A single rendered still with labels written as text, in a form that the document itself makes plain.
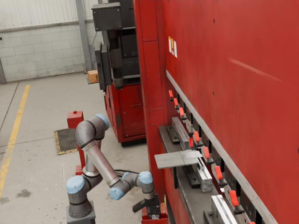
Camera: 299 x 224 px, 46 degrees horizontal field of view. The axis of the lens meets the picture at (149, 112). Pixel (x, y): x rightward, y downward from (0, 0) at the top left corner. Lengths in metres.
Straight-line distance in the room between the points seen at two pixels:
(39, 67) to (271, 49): 8.44
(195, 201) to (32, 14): 7.50
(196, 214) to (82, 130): 0.80
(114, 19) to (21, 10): 6.15
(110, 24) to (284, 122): 2.26
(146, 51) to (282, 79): 2.07
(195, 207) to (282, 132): 1.18
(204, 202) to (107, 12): 1.75
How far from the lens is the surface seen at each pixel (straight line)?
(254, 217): 1.37
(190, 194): 2.22
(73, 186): 2.23
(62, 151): 4.97
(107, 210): 3.67
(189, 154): 2.39
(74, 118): 3.87
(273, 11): 1.02
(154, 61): 2.99
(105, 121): 2.10
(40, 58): 9.20
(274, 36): 1.02
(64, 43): 9.13
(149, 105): 3.09
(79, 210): 2.31
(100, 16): 3.05
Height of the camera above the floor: 2.14
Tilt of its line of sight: 21 degrees down
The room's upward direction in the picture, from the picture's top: 5 degrees counter-clockwise
